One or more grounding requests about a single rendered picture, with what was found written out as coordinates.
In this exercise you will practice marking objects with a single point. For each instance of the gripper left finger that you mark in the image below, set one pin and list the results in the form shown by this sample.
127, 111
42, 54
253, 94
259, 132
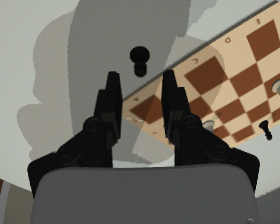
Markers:
88, 147

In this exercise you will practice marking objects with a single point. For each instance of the chessboard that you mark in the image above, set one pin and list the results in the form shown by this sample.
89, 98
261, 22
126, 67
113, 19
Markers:
227, 80

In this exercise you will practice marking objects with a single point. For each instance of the white chess rook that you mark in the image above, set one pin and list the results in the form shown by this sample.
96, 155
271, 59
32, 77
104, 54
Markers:
276, 87

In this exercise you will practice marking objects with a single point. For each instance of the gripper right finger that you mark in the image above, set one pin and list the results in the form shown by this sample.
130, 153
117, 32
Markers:
194, 143

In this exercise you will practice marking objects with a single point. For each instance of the black pawn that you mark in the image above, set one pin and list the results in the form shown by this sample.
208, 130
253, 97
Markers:
264, 125
140, 55

